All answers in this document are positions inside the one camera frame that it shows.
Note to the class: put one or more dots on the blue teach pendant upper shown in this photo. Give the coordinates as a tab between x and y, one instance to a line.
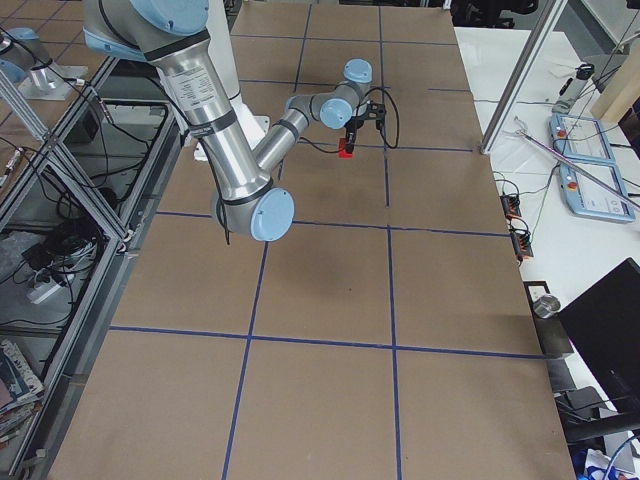
580	138

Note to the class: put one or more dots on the small metal cup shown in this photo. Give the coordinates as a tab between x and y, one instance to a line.
546	306

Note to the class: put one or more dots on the aluminium frame post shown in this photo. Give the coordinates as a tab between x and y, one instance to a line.
544	26

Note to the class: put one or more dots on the blue teach pendant lower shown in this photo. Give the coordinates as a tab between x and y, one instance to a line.
585	198

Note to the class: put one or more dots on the reacher grabber stick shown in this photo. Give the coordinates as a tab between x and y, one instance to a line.
522	131

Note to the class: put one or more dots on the grey handheld scanner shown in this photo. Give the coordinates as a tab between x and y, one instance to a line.
571	90

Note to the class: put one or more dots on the stack of magazines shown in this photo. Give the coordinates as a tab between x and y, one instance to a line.
21	390

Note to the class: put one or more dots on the black monitor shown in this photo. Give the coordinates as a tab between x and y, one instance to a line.
603	325

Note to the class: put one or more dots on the red block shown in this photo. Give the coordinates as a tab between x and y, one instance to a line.
341	154

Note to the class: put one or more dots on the brown paper table cover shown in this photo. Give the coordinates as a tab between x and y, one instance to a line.
387	335

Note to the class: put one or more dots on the blue teach pendant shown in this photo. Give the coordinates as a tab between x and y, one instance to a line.
585	198
580	138

